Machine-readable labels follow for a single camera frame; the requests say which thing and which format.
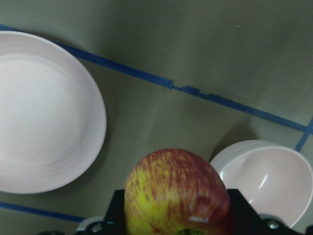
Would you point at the pink bowl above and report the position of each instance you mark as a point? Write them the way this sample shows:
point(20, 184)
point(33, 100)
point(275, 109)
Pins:
point(275, 180)

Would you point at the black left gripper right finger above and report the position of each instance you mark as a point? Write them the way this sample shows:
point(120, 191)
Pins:
point(246, 221)

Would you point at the red yellow apple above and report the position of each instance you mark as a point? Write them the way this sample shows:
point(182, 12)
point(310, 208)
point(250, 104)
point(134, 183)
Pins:
point(175, 192)

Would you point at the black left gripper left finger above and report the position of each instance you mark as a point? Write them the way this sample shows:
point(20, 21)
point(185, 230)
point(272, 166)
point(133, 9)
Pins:
point(113, 222)

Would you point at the pink plate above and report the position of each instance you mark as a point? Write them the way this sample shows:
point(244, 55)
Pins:
point(52, 115)

